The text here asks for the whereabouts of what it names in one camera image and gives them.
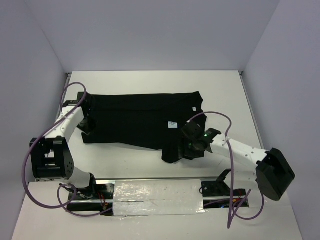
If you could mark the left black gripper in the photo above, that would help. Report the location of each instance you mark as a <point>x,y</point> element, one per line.
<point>87,130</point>

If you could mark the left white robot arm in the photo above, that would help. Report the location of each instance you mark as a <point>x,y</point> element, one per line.
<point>51,158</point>

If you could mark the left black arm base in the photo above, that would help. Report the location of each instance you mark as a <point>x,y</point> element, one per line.
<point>96,199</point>

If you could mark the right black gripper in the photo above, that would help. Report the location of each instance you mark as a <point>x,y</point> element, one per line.
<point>184,141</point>

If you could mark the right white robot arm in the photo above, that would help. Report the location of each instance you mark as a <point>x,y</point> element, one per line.
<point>273,172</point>

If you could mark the black t-shirt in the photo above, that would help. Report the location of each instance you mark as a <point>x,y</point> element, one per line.
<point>141,120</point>

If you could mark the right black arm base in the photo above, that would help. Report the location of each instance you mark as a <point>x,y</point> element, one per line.
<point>216,193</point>

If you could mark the white paper label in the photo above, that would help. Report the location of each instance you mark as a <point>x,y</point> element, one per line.
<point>172,125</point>

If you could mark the silver foil-covered panel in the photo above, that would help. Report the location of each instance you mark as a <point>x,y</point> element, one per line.
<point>157,198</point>

